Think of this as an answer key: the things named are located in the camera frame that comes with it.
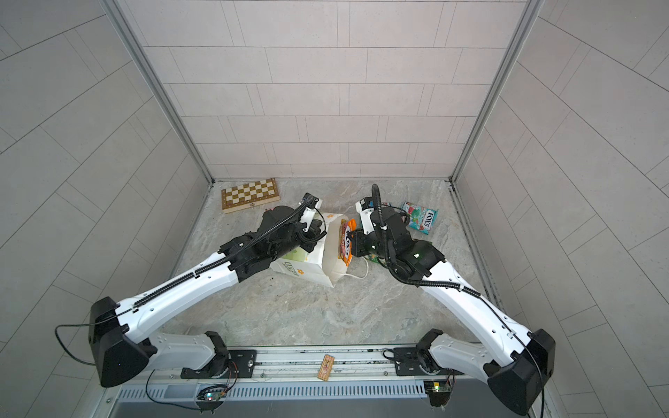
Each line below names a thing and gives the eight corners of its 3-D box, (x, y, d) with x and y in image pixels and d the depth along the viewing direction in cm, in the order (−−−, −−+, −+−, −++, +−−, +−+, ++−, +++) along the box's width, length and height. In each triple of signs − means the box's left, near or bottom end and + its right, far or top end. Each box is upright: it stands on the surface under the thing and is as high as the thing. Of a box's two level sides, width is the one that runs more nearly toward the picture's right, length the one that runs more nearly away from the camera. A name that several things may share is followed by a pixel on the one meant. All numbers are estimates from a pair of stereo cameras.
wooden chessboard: (224, 213, 106) (221, 208, 104) (223, 194, 113) (221, 189, 111) (280, 200, 111) (278, 195, 109) (276, 182, 118) (274, 177, 116)
